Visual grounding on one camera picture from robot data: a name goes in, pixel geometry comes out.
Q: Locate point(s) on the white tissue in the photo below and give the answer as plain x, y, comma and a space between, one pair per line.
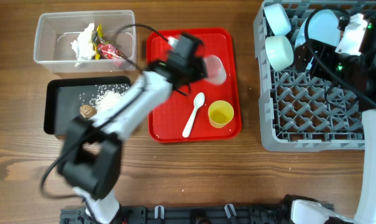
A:
83, 46

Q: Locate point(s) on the blue bowl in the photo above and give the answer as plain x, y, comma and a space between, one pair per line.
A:
277, 19

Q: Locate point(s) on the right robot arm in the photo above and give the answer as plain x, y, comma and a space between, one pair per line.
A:
356, 73

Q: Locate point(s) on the white plastic spoon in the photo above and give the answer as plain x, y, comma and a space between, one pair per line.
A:
198, 102

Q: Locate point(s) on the grey dishwasher rack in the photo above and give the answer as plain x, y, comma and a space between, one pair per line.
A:
299, 112

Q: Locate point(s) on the pink cup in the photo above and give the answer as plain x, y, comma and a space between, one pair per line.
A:
216, 73

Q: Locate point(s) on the brown food ball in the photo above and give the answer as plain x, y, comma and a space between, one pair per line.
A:
87, 111

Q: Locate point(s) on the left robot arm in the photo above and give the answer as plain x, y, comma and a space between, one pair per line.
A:
91, 156

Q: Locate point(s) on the red plastic tray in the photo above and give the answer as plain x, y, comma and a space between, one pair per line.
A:
166, 122

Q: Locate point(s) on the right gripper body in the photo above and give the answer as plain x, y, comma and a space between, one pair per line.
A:
327, 52

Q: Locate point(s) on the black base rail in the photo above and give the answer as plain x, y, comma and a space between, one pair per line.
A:
191, 215

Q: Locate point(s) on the light blue plate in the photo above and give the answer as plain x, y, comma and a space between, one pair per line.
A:
323, 28

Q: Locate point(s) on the yellow cup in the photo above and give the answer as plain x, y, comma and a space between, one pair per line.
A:
220, 113

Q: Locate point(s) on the black waste tray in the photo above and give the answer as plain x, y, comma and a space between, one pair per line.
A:
63, 103

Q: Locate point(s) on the white rice grains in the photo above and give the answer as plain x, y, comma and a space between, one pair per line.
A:
103, 97

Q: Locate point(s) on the clear plastic bin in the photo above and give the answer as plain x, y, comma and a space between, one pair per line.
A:
56, 31

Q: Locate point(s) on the yellow snack wrapper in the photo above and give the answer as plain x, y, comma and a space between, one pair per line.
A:
97, 38

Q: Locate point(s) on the red snack wrapper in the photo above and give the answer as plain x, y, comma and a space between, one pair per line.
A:
108, 51

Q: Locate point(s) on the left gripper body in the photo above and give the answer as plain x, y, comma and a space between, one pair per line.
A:
199, 71

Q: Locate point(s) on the green bowl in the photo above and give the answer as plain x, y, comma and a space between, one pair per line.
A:
279, 52

